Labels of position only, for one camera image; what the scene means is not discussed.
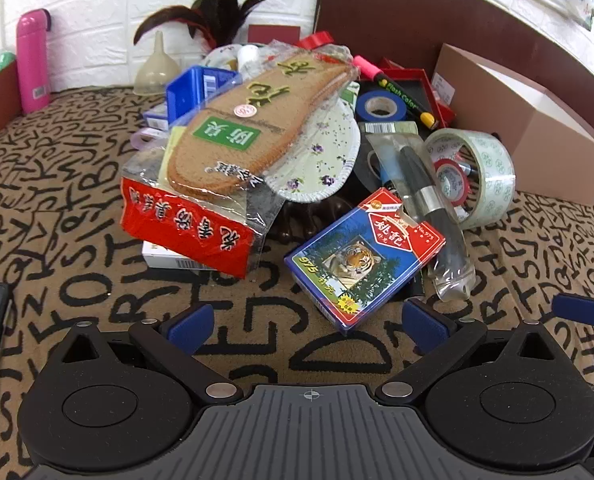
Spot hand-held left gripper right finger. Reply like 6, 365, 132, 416
374, 297, 565, 406

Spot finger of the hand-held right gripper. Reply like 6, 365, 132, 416
551, 292, 594, 328

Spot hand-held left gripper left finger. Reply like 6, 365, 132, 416
59, 304, 245, 406

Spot blue tiger playing card box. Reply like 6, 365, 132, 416
283, 187, 447, 336

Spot packaged marker pens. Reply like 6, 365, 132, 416
364, 132, 477, 303

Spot red tape roll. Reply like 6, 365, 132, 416
434, 159, 473, 207

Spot pink-brown cardboard box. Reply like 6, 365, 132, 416
432, 43, 594, 206

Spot clear tape roll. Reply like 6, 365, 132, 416
423, 128, 515, 231

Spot white small carton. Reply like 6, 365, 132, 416
142, 240, 213, 271

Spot dark brown hair claw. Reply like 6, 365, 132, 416
269, 195, 348, 246

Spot yellow green packet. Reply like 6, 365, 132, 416
164, 127, 188, 181

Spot lilac plastic item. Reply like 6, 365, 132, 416
132, 127, 165, 151

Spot brown insole plastic packet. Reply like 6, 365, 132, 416
121, 42, 360, 278

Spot blue tape roll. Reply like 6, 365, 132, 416
355, 91, 408, 123

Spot blue plastic box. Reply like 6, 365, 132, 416
166, 66, 240, 126

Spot pink cap highlighter marker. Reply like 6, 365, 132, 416
353, 55, 438, 128

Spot red tray box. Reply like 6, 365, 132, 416
377, 57, 455, 128

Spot translucent funnel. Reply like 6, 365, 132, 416
133, 31, 182, 96

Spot white small bottle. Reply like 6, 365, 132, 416
237, 45, 260, 78

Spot dark red box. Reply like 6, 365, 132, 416
249, 24, 298, 46

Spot red ribbon roll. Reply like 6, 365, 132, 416
297, 31, 338, 51

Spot brown wooden headboard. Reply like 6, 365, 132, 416
314, 0, 594, 128

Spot pink thermos bottle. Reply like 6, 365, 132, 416
17, 8, 52, 113

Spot dark feather duster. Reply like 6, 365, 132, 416
133, 0, 323, 56

